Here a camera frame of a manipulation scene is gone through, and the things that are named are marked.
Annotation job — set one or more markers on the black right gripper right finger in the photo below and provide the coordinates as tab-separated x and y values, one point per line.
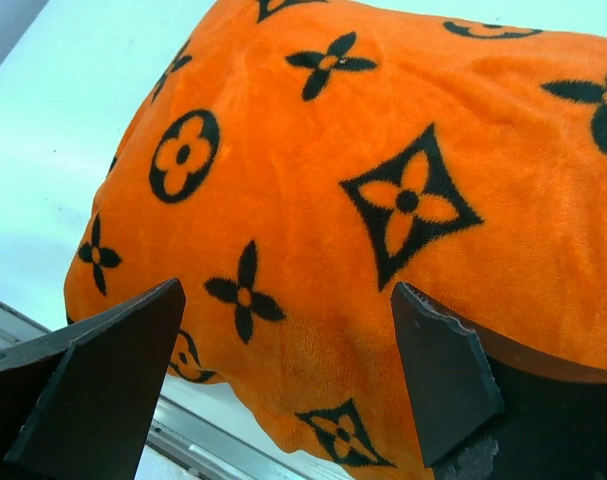
489	407

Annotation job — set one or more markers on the orange black patterned pillowcase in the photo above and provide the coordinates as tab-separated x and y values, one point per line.
297	159

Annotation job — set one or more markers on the aluminium table edge rail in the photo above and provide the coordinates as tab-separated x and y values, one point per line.
204	450

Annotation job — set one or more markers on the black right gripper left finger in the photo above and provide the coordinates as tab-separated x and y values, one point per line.
78	403

